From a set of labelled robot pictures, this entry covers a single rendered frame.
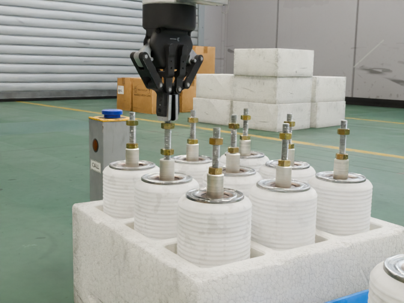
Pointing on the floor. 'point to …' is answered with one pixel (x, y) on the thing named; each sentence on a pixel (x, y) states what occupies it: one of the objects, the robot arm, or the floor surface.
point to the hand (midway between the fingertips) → (168, 107)
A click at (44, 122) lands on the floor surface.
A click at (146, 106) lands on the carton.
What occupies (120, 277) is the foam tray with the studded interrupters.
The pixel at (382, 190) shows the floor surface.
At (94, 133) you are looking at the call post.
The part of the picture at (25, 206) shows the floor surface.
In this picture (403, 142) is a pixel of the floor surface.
